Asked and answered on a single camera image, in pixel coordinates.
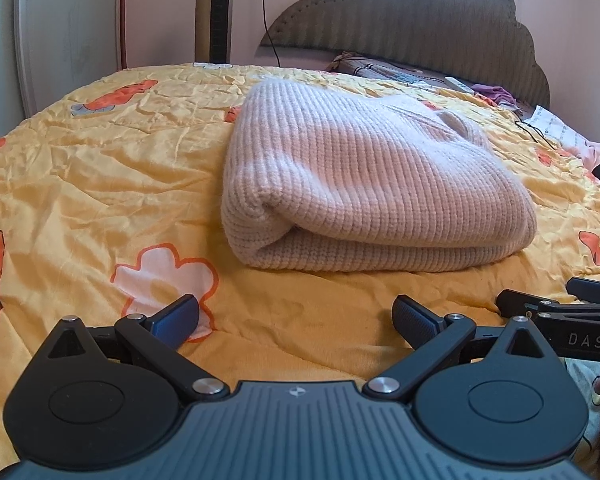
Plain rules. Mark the light pink cloth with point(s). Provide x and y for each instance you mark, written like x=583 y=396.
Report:
x=597 y=152

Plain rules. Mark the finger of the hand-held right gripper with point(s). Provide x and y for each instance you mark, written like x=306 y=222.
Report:
x=595 y=291
x=520 y=302

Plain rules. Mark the grey patterned pillow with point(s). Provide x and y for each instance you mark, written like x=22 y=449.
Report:
x=380 y=69

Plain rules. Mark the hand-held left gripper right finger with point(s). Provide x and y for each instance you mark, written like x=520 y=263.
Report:
x=412 y=326

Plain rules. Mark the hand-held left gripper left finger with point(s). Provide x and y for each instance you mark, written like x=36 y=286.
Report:
x=174 y=321

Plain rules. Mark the gold tower fan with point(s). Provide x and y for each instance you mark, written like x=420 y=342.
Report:
x=214 y=10

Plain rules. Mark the grey cloud-shaped headboard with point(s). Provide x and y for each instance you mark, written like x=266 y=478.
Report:
x=410 y=25

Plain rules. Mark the pink knit sweater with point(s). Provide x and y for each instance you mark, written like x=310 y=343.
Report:
x=370 y=175

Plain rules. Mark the white power strip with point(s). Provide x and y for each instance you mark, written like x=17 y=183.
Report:
x=457 y=84

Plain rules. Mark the white wardrobe with flower decals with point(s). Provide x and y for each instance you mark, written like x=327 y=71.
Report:
x=70 y=35

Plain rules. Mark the purple cloth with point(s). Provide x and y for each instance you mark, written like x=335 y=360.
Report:
x=495 y=94

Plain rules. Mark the white printed paper sheet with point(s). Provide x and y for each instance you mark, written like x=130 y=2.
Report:
x=557 y=127

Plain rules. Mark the yellow carrot print quilt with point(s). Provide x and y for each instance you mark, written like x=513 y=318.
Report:
x=105 y=170

